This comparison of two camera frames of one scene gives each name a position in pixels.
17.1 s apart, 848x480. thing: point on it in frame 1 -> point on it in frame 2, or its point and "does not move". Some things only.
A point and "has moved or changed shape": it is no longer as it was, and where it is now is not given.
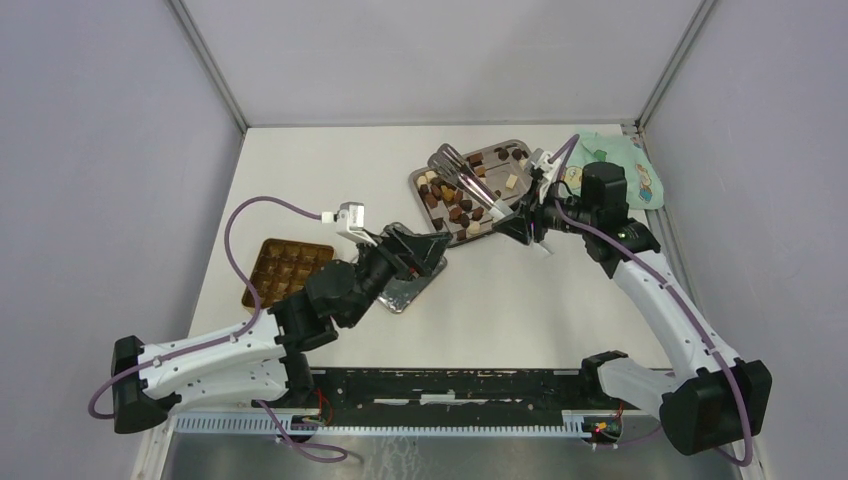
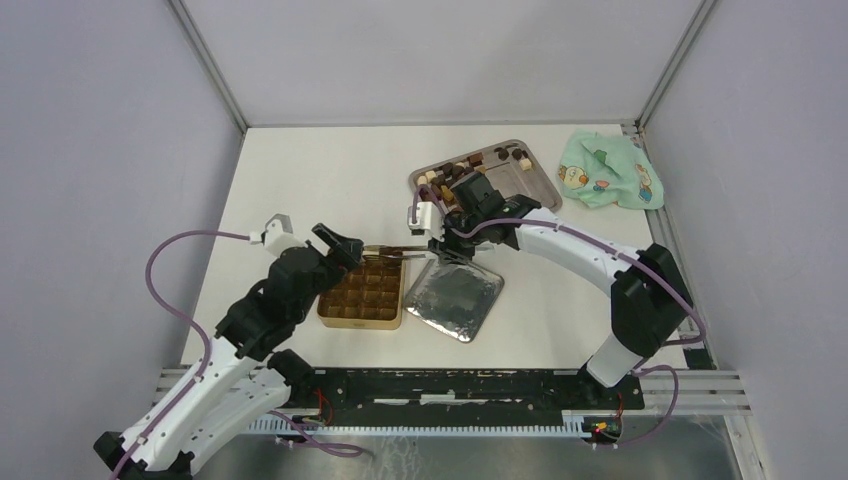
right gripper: (519, 228) -> (448, 251)
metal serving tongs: (447, 161) has moved or changed shape
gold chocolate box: (281, 268) has moved or changed shape
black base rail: (579, 389) does not move
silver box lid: (399, 294) -> (456, 299)
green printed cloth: (642, 185) does not move
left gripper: (418, 256) -> (344, 256)
